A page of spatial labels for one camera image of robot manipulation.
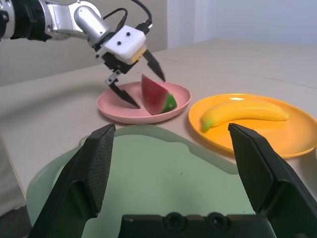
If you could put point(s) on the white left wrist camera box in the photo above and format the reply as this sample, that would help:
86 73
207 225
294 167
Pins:
123 42

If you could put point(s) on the yellow banana toy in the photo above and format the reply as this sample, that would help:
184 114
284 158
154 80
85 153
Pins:
242 111

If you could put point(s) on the watermelon slice toy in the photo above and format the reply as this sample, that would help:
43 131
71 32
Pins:
154 96

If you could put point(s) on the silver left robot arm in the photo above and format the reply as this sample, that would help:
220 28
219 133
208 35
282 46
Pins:
62 22

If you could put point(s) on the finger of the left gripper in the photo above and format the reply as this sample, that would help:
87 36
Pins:
123 95
154 65

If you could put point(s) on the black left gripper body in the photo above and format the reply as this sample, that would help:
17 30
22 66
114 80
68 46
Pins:
115 62

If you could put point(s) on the green cutting board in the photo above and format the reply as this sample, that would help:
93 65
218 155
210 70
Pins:
161 178

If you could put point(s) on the pink plastic plate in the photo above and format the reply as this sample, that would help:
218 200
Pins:
119 109

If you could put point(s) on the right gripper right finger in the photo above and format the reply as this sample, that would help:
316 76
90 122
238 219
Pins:
267 173

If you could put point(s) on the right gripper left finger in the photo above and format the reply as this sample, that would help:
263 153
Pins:
84 173

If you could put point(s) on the yellow plastic plate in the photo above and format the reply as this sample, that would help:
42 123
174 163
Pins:
272 138

